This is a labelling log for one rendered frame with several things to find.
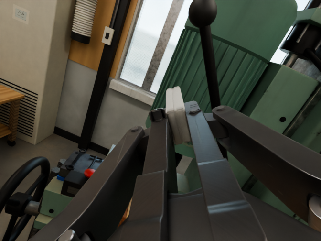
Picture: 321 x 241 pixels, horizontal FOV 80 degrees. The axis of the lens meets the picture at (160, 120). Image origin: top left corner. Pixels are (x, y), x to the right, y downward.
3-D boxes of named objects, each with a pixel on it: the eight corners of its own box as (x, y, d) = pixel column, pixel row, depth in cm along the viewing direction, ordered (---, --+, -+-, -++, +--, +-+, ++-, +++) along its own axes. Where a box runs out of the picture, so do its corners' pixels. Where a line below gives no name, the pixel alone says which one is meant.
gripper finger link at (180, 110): (175, 110, 14) (185, 108, 14) (172, 87, 21) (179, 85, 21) (183, 144, 16) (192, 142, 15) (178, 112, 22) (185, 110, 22)
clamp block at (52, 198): (65, 176, 64) (70, 155, 60) (104, 189, 65) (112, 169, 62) (37, 214, 50) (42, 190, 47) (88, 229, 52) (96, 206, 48)
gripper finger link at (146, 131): (173, 149, 14) (134, 158, 14) (172, 121, 18) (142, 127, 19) (168, 131, 13) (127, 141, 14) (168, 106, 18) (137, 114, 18)
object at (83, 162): (71, 159, 59) (75, 144, 57) (106, 170, 61) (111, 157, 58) (47, 190, 47) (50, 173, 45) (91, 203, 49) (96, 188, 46)
